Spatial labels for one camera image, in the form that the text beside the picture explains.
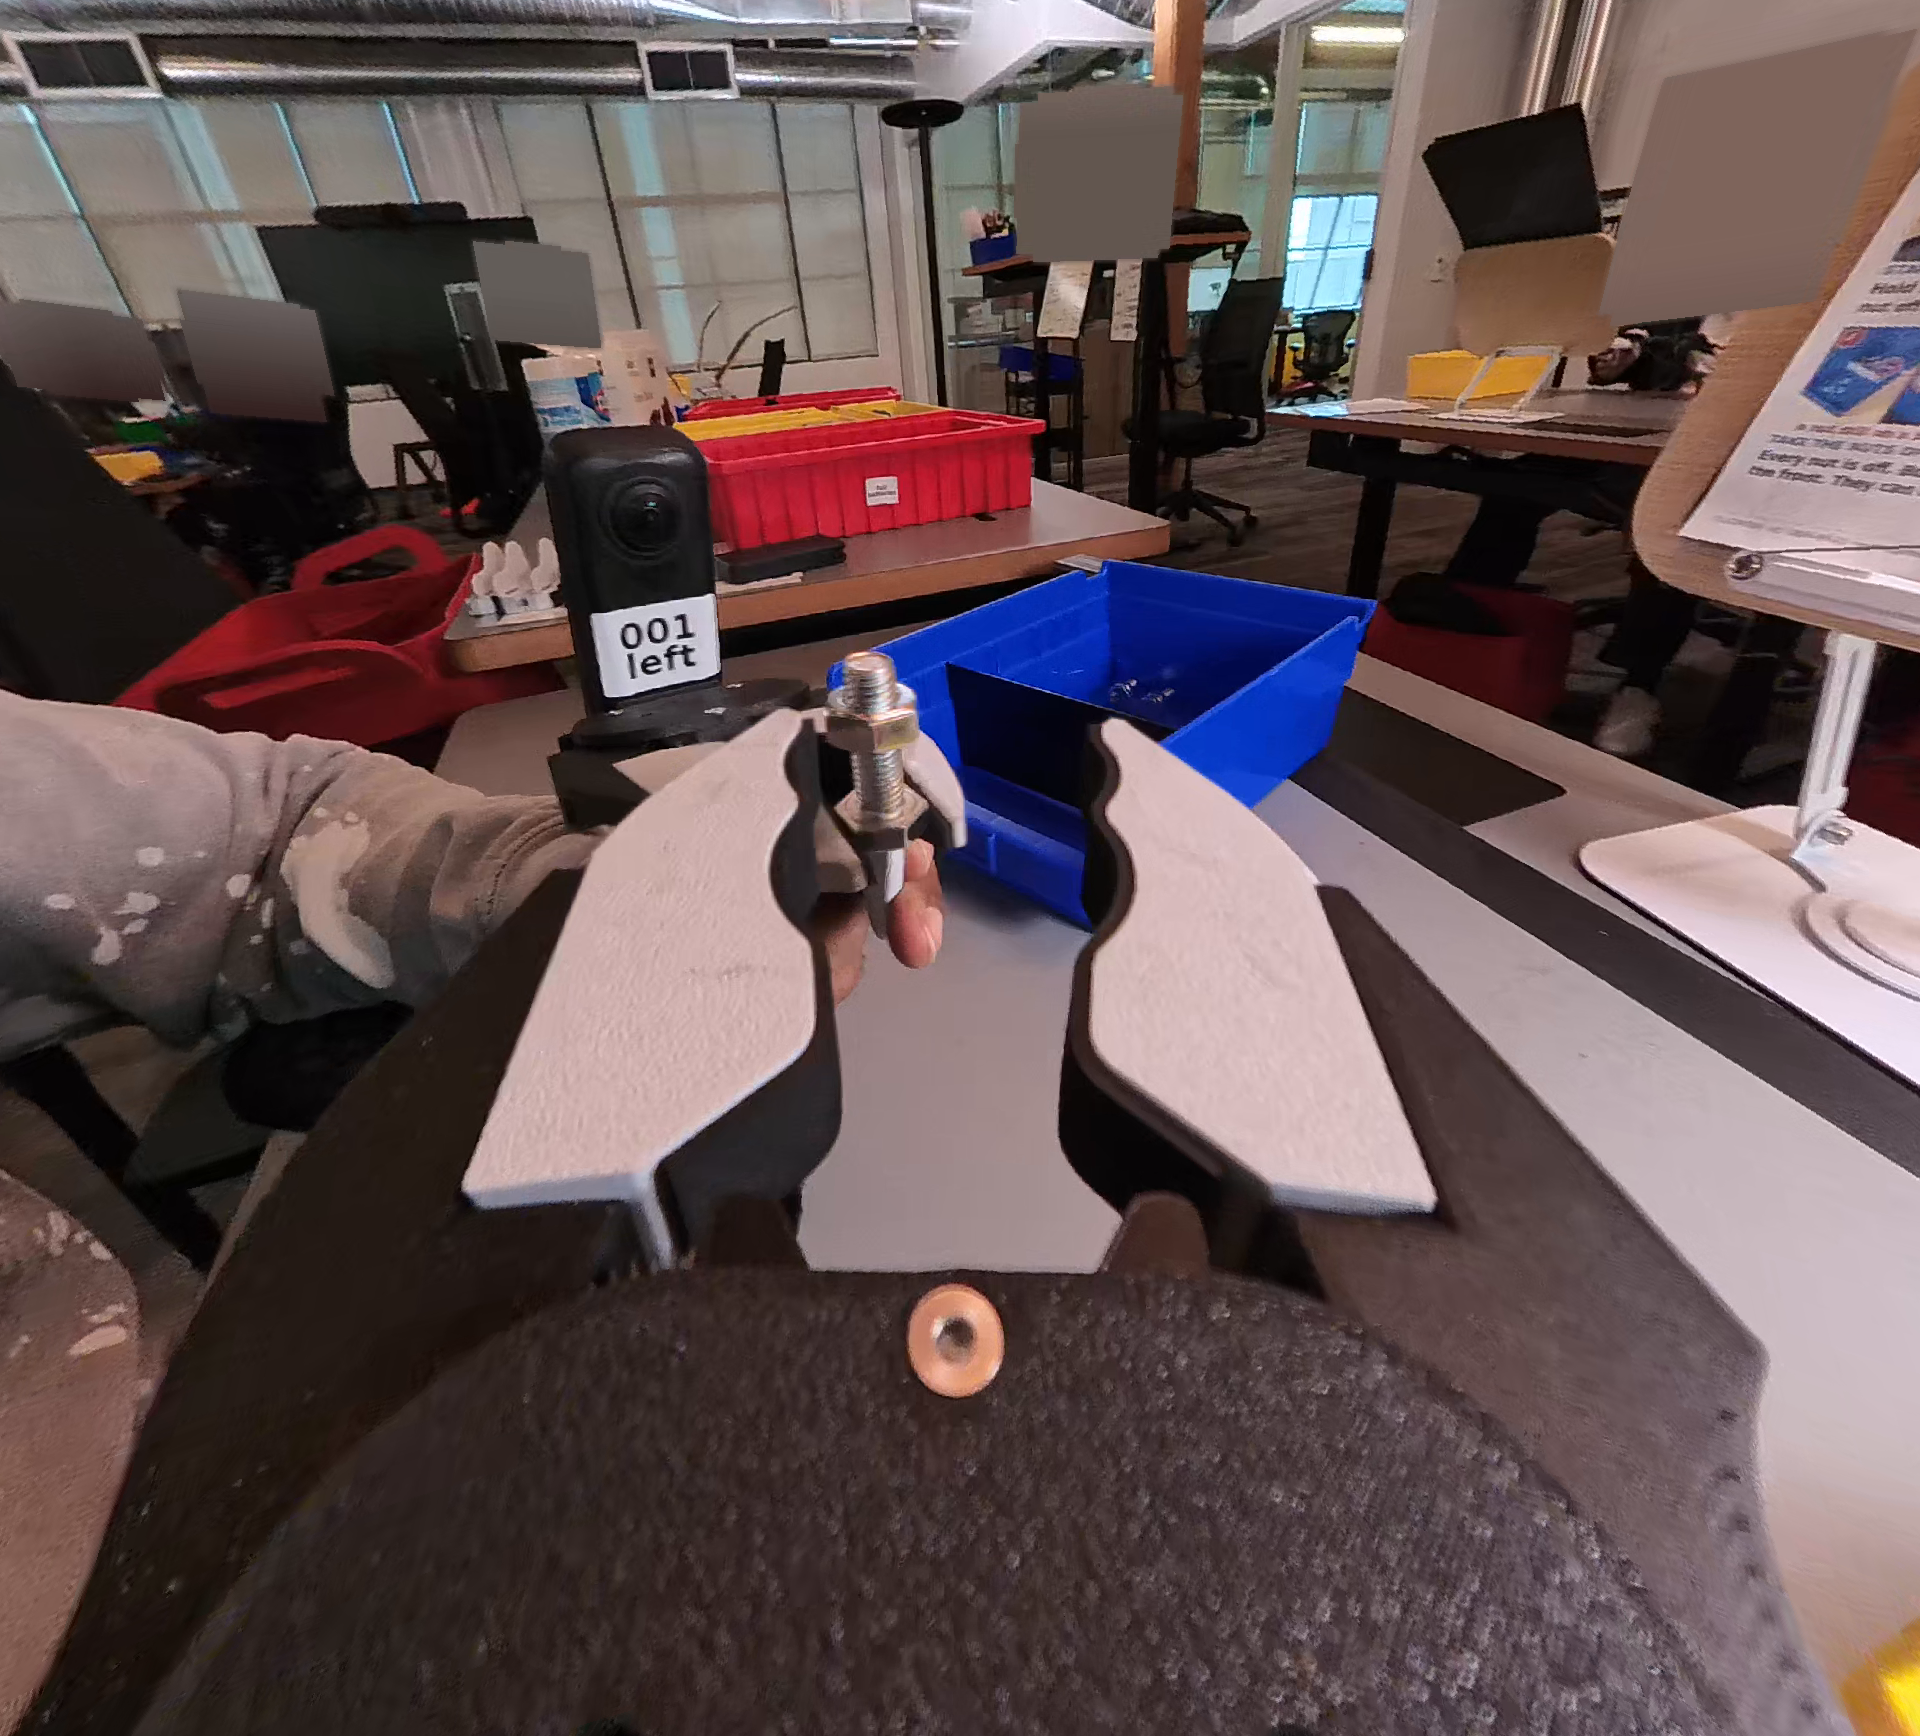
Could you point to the person's spattered grey sweatshirt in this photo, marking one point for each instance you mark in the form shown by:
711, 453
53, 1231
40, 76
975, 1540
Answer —
58, 1391

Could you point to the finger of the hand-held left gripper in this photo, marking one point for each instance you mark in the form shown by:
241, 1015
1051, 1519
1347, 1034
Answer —
658, 765
943, 800

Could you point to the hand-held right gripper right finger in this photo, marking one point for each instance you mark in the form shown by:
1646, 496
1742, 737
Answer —
1244, 1015

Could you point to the small wooden board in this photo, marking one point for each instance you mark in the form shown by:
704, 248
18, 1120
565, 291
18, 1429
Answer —
1541, 296

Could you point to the large dark panel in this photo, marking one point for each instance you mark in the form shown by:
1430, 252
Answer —
88, 565

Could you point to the steel hex nut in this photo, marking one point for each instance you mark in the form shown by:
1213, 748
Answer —
867, 720

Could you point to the flat yellow tray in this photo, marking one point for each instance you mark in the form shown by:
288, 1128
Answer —
750, 423

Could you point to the small yellow bin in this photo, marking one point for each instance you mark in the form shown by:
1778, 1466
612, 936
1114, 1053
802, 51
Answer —
1442, 374

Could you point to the person's left hand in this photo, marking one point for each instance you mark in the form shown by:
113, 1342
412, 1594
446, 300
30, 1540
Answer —
917, 920

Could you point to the printed instruction sheet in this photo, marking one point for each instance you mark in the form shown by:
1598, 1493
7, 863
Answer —
1846, 459

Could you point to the steel hex bolt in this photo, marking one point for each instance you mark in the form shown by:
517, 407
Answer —
880, 785

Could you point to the yellow plastic bin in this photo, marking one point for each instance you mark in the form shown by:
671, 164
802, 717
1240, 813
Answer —
1890, 1692

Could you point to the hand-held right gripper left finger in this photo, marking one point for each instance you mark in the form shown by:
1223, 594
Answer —
658, 1002

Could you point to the red plastic basket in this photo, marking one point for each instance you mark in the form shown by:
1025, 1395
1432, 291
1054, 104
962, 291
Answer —
332, 655

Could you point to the black office chair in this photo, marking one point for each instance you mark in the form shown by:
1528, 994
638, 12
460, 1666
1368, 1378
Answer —
1236, 340

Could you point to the brown office desk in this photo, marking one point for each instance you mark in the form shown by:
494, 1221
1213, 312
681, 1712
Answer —
1497, 423

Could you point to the red plastic bin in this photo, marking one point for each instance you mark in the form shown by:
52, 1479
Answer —
901, 477

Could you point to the small white stand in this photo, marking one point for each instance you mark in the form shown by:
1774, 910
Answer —
1497, 351

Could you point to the white carton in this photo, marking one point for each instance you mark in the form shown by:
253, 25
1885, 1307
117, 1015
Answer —
638, 380

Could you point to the black panel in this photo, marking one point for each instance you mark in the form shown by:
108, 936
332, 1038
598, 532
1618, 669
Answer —
1517, 182

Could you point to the black monitor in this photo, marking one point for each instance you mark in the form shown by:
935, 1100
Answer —
362, 296

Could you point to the blue plastic bin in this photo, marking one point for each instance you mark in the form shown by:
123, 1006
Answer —
1276, 703

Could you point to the flat black case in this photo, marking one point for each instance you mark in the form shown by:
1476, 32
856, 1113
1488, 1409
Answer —
778, 557

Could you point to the small blue bin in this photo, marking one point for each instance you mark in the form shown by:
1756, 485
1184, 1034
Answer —
993, 252

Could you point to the person's left forearm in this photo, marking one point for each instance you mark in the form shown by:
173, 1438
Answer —
223, 869

